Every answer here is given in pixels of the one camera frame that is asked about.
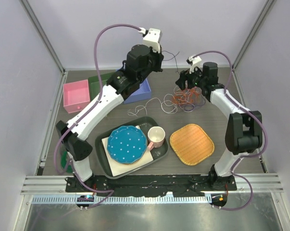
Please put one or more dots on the slotted cable duct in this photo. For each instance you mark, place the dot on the slotted cable duct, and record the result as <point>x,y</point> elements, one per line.
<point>86,199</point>

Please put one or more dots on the dark green tray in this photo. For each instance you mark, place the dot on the dark green tray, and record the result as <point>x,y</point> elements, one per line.
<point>159,154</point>

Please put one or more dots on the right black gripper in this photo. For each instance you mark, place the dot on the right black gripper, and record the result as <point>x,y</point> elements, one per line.
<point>185,75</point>

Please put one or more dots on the blue polka dot plate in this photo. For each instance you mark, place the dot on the blue polka dot plate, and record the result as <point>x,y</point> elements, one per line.
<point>126,144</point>

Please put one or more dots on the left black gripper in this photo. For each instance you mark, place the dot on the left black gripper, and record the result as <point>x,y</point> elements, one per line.
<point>159,57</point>

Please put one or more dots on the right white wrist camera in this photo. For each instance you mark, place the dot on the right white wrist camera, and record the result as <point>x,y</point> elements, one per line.
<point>193,61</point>

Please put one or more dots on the pink plastic box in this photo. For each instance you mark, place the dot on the pink plastic box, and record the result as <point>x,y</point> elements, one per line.
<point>76,96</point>

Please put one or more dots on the white paper napkin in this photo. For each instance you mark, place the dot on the white paper napkin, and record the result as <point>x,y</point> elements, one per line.
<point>126,150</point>

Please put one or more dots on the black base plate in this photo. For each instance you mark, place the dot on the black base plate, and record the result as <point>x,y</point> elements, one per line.
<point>158,185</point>

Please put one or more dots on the orange woven basket tray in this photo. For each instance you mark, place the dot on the orange woven basket tray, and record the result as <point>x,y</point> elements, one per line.
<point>191,144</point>

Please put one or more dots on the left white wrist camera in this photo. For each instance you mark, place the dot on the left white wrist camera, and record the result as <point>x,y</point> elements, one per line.
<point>151,38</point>

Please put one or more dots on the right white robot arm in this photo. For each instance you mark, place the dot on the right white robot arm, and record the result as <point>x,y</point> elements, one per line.
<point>244,132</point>

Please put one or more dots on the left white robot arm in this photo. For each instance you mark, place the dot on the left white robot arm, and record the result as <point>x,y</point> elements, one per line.
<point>74,133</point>

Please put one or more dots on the blue plastic box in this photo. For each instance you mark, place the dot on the blue plastic box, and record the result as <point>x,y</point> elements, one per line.
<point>143,93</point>

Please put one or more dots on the pink mug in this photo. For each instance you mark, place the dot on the pink mug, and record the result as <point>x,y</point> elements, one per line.
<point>156,137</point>

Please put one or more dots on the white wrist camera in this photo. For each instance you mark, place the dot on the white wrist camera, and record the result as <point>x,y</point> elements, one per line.
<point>193,61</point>
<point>151,38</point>

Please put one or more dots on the green plastic box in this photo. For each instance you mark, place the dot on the green plastic box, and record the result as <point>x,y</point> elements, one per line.
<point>94,86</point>

